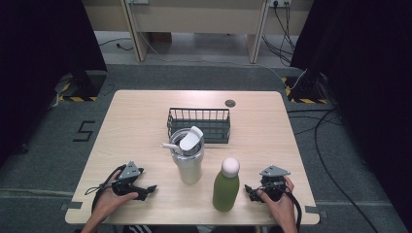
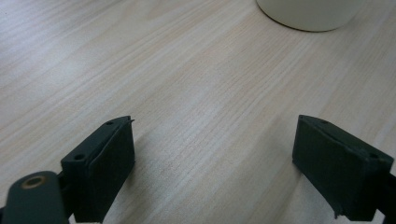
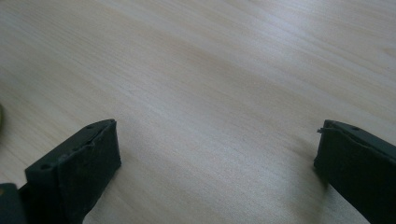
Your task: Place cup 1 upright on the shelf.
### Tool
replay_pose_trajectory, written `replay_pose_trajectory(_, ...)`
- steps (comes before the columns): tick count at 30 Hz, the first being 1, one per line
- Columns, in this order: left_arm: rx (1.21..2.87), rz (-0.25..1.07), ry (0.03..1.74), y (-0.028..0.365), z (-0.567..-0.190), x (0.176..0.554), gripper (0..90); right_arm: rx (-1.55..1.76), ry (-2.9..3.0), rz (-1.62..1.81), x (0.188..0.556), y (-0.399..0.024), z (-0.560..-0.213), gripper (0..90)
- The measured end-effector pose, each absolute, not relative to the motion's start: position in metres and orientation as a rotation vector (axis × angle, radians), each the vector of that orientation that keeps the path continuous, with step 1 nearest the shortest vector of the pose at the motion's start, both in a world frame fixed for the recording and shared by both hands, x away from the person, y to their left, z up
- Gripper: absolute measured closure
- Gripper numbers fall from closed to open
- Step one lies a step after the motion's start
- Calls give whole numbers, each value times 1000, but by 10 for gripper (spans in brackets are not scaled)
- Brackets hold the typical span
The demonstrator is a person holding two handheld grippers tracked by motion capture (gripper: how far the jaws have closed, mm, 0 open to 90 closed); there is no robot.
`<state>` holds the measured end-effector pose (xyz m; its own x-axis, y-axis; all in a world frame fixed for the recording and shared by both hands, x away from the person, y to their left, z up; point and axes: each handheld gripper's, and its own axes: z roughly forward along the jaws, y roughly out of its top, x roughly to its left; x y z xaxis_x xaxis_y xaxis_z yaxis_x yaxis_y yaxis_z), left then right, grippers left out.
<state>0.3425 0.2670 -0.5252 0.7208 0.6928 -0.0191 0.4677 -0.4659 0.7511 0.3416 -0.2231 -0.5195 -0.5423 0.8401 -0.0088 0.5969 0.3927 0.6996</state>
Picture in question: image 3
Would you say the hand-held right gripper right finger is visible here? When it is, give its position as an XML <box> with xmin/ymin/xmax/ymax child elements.
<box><xmin>313</xmin><ymin>119</ymin><xmax>396</xmax><ymax>224</ymax></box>

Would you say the green bottle with white cap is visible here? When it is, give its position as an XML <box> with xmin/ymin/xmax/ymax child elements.
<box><xmin>0</xmin><ymin>104</ymin><xmax>5</xmax><ymax>143</ymax></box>

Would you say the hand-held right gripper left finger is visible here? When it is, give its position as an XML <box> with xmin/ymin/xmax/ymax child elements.
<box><xmin>18</xmin><ymin>119</ymin><xmax>122</xmax><ymax>224</ymax></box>

